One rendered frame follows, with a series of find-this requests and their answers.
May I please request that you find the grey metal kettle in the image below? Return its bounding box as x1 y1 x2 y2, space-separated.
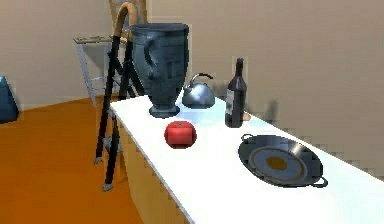
181 72 217 110

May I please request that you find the red tomato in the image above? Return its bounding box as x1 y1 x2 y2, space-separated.
163 120 198 150

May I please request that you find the dark wine bottle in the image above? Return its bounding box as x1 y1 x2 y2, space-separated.
224 57 248 129

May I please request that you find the dark blue-grey vase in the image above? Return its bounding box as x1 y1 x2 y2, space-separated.
130 22 190 119

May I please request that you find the black chair with tan top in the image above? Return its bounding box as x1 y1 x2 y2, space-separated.
93 1 146 192

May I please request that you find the white-topped wooden counter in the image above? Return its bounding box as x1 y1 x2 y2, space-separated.
109 94 384 224

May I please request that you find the black round pan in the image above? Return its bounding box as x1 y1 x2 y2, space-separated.
237 133 329 189

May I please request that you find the wooden chair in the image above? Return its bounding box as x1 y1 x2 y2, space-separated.
108 0 149 43

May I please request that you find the blue object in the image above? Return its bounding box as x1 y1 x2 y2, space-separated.
0 75 20 125

